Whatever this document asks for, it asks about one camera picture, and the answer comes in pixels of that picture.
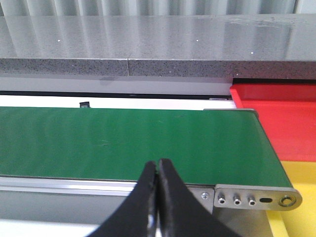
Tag green conveyor belt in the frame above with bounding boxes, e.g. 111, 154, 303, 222
0, 107, 291, 187

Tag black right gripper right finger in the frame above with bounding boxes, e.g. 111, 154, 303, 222
158, 158, 239, 237

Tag yellow plastic tray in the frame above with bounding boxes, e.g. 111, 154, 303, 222
266, 161, 316, 237

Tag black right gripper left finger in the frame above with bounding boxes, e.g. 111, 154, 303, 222
93, 161, 157, 237

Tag aluminium conveyor side rail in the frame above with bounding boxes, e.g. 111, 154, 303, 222
0, 175, 215, 198

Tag metal conveyor end bracket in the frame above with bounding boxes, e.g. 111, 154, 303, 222
213, 184, 303, 211

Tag white pleated curtain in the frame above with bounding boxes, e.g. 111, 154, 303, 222
0, 0, 316, 17

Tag red plastic tray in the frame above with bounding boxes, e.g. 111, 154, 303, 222
230, 83, 316, 162

